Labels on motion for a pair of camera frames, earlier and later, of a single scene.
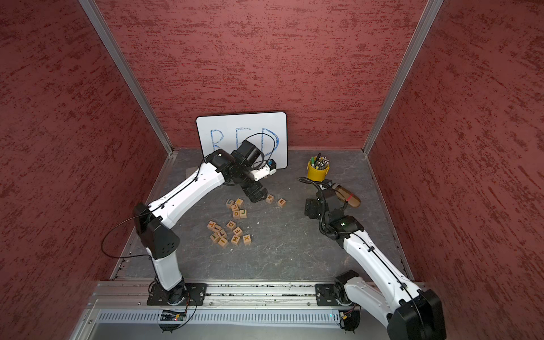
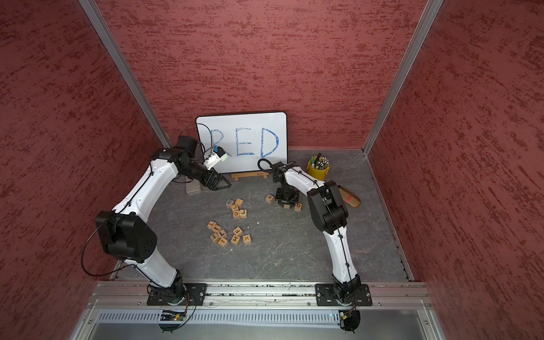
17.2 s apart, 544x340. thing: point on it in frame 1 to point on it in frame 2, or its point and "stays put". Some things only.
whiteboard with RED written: x=224 y=132 stays put
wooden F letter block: x=238 y=231 stays put
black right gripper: x=310 y=207 to x=282 y=200
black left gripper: x=252 y=187 to x=214 y=185
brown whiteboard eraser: x=347 y=195 stays put
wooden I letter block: x=222 y=241 stays put
